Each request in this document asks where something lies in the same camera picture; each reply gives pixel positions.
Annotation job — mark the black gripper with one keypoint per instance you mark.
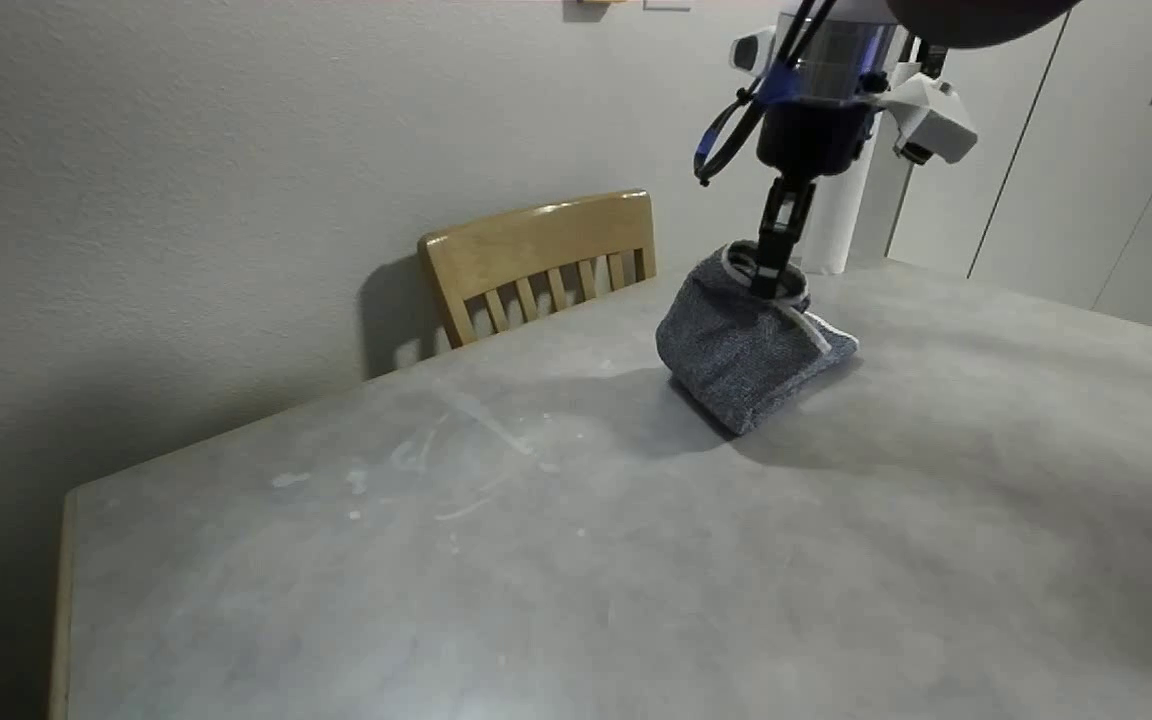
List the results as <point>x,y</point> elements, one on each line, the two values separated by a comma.
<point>802,143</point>

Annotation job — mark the grey towel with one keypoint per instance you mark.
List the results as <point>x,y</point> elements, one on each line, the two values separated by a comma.
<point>734,353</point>

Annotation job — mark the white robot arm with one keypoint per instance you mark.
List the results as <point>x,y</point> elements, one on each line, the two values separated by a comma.
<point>937,27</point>

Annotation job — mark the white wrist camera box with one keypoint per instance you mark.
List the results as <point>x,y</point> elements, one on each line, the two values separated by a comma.
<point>928,122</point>

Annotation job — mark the wooden chair at wall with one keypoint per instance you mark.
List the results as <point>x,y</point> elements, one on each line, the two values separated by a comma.
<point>545,258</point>

